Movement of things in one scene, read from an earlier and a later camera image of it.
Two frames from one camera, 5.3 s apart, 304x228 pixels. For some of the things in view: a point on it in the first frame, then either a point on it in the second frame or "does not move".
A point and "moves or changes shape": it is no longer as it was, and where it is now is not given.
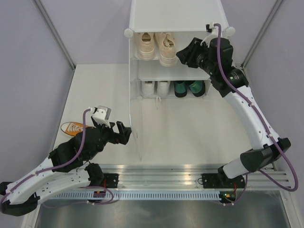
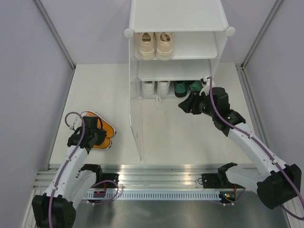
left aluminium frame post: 46,17 does not move
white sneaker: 163,88 does not move
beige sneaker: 146,49 does not move
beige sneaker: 166,42 moves or changes shape
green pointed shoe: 180,88 does not move
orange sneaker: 72,128 moves or changes shape
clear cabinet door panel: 135,119 does not move
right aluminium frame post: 276,7 does not move
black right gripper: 187,56 to 191,101
